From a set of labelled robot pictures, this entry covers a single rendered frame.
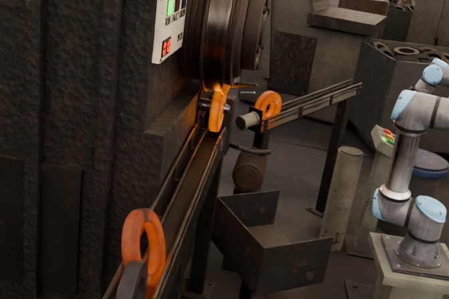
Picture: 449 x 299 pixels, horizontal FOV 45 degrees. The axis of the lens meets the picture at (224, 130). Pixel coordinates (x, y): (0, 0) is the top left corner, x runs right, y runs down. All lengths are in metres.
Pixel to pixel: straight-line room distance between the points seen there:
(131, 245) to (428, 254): 1.32
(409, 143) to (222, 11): 0.86
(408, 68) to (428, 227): 1.88
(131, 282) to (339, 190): 1.67
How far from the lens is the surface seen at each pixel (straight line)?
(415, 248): 2.23
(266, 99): 2.32
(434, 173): 2.90
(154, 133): 1.46
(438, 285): 2.21
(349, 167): 2.58
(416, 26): 6.35
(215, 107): 1.83
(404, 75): 3.89
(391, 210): 2.19
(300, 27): 4.52
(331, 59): 4.49
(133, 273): 1.12
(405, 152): 2.08
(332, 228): 2.72
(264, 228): 1.62
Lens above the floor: 1.40
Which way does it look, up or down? 20 degrees down
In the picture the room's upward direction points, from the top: 8 degrees clockwise
